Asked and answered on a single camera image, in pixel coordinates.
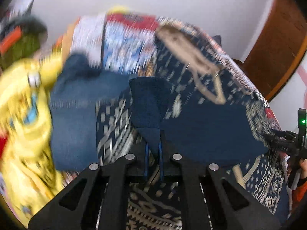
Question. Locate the orange box on clutter pile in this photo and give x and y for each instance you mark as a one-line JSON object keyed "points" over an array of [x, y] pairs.
{"points": [[9, 40]]}

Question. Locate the orange sleeve forearm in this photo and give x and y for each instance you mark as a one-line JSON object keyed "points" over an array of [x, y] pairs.
{"points": [[298, 193]]}

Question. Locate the person's right hand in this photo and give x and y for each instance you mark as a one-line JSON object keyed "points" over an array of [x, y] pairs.
{"points": [[290, 163]]}

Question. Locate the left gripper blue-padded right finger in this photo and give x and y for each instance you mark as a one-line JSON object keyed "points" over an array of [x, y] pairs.
{"points": [[209, 197]]}

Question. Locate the folded blue denim jeans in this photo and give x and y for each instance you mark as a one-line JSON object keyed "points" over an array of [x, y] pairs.
{"points": [[73, 103]]}

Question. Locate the navy patterned hooded garment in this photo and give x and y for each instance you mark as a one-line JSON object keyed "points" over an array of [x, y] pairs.
{"points": [[210, 111]]}

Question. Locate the yellow cartoon fleece blanket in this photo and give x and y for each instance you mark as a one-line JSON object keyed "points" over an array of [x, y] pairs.
{"points": [[29, 179]]}

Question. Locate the brown wooden room door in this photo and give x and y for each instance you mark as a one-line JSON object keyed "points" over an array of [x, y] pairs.
{"points": [[278, 50]]}

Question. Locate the colourful patchwork bedspread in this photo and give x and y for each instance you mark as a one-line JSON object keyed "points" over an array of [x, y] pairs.
{"points": [[124, 43]]}

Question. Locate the green patterned cloth cover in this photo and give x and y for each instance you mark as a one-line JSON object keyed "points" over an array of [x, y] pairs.
{"points": [[23, 48]]}

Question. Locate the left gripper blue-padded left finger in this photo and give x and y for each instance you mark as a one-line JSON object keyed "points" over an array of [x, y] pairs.
{"points": [[97, 198]]}

